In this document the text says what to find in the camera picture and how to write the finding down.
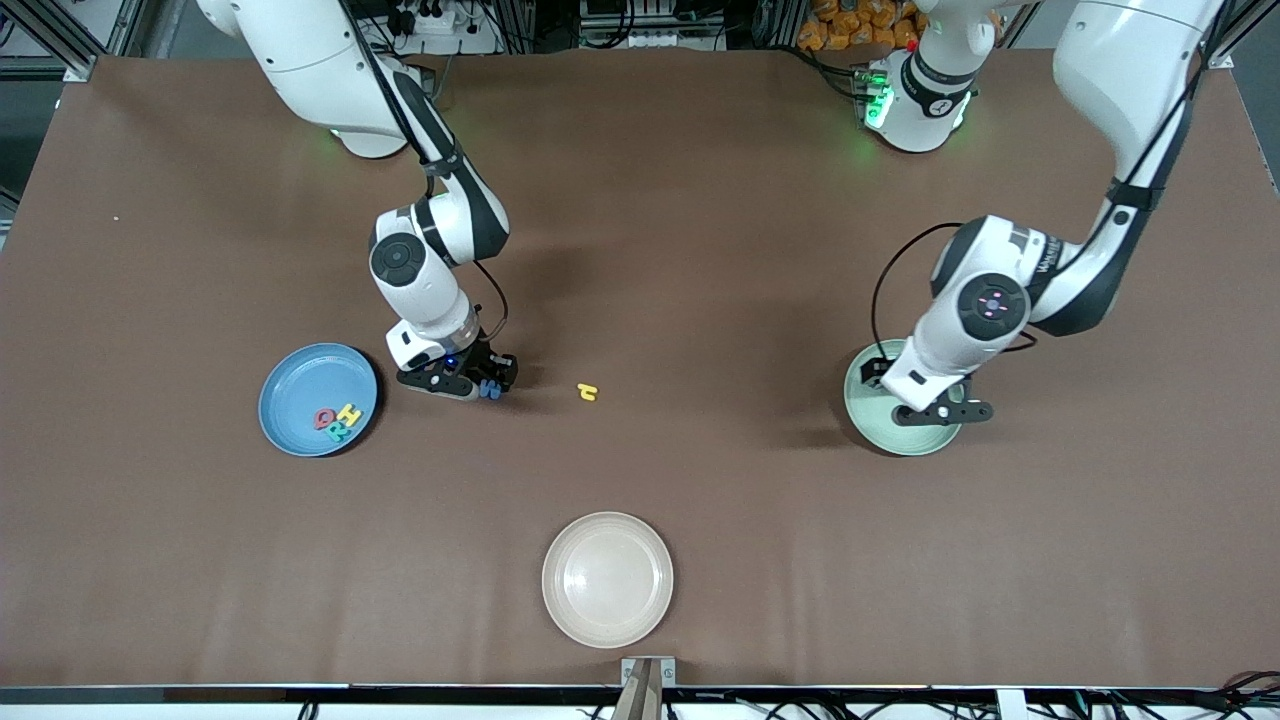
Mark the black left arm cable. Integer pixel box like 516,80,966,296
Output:
870,0,1233,369

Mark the white power strip with plugs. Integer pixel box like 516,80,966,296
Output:
400,0,501,56

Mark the aluminium frame strut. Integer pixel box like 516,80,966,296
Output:
760,0,806,49
503,0,538,53

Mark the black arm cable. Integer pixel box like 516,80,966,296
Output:
870,0,1233,369
340,0,511,346

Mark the green plate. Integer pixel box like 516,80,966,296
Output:
843,340,967,458

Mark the long white power strip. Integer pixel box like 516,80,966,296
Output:
583,20,726,51

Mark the cable bundle under table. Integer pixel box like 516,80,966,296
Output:
590,670,1280,720

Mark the beige plate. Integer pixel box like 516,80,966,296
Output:
541,511,675,650

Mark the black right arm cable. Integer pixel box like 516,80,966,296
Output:
340,0,511,346

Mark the blue plate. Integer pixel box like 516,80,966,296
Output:
258,343,380,459

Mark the brown table cover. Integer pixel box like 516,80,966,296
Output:
0,45,1280,691

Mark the orange snack bag pile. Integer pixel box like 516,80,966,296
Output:
797,0,921,53

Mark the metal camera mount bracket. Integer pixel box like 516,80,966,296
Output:
612,655,678,720

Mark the aluminium frame post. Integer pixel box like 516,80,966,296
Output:
0,0,111,81
1200,0,1280,71

